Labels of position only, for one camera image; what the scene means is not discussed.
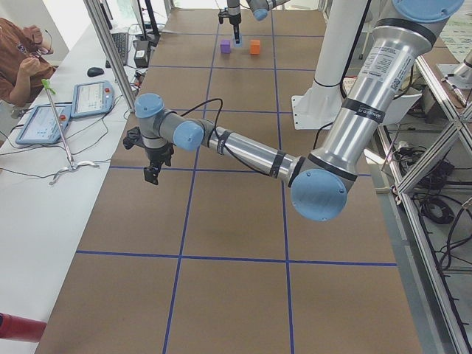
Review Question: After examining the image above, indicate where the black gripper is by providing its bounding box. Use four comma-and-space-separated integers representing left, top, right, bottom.
227, 9, 241, 44
143, 144, 174, 185

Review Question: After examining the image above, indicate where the light blue foam block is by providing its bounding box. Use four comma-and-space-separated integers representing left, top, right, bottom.
233, 36, 243, 47

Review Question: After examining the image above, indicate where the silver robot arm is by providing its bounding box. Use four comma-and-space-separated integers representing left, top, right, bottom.
218, 0, 288, 45
135, 1, 462, 221

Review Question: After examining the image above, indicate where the purple foam block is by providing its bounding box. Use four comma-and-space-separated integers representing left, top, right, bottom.
220, 39, 232, 54

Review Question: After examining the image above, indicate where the orange foam block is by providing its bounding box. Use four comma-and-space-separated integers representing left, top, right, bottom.
249, 39, 261, 55

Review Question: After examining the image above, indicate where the metal grabber stick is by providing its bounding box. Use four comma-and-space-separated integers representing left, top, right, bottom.
41, 79, 100, 186

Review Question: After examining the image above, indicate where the far teach pendant tablet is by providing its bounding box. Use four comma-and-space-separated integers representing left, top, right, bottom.
71, 80, 114, 118

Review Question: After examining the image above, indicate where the teach pendant tablet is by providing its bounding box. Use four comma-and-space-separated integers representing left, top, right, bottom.
15, 105, 60, 145
71, 80, 114, 118

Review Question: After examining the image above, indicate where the black power adapter box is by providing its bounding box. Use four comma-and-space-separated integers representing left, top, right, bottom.
133, 41, 150, 68

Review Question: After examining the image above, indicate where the black keyboard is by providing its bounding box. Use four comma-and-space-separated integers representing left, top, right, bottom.
111, 32, 129, 66

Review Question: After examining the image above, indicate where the black computer mouse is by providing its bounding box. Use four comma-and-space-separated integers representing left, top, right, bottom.
86, 67, 104, 77

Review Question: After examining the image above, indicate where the near teach pendant tablet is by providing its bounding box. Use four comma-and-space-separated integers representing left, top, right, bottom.
15, 105, 60, 145

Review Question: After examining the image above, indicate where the person in brown shirt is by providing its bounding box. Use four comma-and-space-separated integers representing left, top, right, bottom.
1, 18, 55, 107

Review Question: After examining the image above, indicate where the white chair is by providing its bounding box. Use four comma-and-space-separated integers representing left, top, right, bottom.
364, 88, 422, 165

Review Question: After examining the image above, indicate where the red cylinder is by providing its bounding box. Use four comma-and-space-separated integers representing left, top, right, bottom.
0, 313, 47, 343

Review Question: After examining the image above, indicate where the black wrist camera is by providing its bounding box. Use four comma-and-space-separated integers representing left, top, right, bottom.
122, 126, 144, 150
218, 9, 229, 24

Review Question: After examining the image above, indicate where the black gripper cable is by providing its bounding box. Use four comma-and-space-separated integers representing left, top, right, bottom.
176, 97, 281, 174

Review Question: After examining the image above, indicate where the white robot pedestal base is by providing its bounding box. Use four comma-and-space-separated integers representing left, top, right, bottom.
291, 0, 370, 130

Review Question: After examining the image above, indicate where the aluminium frame post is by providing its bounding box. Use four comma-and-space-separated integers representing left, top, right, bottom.
83, 0, 135, 113

